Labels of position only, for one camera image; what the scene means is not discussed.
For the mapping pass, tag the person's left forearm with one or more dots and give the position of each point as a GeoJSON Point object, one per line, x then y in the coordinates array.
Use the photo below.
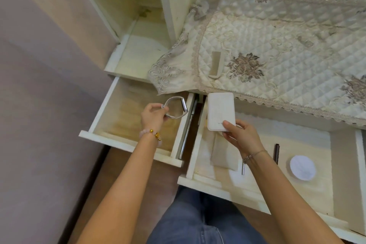
{"type": "Point", "coordinates": [120, 201]}

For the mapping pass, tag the quilted lace table cloth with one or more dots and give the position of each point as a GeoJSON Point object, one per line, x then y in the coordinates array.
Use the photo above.
{"type": "Point", "coordinates": [286, 38]}

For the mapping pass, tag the person's right forearm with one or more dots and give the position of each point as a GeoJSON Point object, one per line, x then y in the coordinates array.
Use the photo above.
{"type": "Point", "coordinates": [286, 201]}

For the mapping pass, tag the thin metal straw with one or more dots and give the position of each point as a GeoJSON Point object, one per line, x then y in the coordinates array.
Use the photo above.
{"type": "Point", "coordinates": [243, 169]}

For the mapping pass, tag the person's right leg in jeans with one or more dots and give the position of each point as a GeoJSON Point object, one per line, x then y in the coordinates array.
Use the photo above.
{"type": "Point", "coordinates": [234, 223]}

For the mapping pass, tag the white power bank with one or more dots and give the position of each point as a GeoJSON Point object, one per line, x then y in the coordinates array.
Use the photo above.
{"type": "Point", "coordinates": [221, 109]}

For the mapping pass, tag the silver grey wristband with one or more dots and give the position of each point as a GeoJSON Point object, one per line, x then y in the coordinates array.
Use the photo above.
{"type": "Point", "coordinates": [184, 106]}

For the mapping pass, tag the person's left leg in jeans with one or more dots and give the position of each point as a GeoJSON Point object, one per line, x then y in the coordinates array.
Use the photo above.
{"type": "Point", "coordinates": [174, 223]}

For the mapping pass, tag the person's right hand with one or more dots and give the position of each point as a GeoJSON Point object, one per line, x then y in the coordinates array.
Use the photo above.
{"type": "Point", "coordinates": [247, 141]}

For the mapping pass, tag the black lipstick tube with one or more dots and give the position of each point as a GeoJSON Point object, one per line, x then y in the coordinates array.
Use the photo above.
{"type": "Point", "coordinates": [276, 153]}

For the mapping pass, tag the person's leg in jeans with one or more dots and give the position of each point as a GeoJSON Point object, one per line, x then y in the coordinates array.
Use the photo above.
{"type": "Point", "coordinates": [234, 223]}
{"type": "Point", "coordinates": [174, 223]}

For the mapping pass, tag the person's left hand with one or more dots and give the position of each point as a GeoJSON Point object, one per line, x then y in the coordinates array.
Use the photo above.
{"type": "Point", "coordinates": [151, 119]}

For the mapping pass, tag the white round compact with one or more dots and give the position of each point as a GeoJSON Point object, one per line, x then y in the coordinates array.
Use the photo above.
{"type": "Point", "coordinates": [303, 168]}

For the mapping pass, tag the wide white drawer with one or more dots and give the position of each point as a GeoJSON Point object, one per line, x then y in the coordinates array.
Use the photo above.
{"type": "Point", "coordinates": [300, 141]}

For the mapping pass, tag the white comb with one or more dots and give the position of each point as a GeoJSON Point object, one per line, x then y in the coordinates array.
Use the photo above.
{"type": "Point", "coordinates": [215, 65]}

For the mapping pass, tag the beige snap pouch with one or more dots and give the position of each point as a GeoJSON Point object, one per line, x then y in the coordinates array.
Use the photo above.
{"type": "Point", "coordinates": [226, 155]}

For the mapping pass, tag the dark brown wooden trim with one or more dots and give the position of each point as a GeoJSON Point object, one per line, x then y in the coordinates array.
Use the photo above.
{"type": "Point", "coordinates": [83, 201]}

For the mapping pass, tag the small white drawer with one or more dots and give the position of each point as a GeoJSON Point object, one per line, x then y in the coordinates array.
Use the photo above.
{"type": "Point", "coordinates": [123, 115]}

